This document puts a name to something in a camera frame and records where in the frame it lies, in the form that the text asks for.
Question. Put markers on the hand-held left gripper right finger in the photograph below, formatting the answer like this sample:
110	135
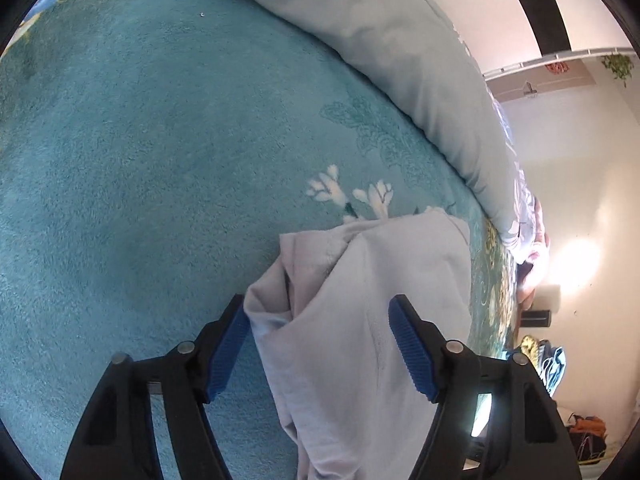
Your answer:
412	355

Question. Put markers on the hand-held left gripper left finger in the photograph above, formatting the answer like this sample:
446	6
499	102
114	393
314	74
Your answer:
227	355

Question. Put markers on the light blue long-sleeved shirt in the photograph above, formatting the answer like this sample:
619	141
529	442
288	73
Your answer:
345	340

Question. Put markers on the pile of clothes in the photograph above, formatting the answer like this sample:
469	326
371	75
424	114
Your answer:
550	365

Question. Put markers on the black box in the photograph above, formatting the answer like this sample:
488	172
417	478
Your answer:
535	318

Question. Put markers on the orange black bag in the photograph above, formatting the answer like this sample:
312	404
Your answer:
585	425

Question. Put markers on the teal floral blanket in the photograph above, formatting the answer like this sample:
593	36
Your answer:
150	160

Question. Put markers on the grey daisy-print duvet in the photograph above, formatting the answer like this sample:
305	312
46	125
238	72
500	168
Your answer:
425	85

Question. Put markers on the green hanging plant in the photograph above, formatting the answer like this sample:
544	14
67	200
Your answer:
620	66

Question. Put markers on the red wall ornament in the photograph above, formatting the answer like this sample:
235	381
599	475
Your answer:
557	68

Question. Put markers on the white wall rail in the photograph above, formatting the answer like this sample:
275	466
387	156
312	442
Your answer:
550	56

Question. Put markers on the black wall beam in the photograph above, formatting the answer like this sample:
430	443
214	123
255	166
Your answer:
540	5

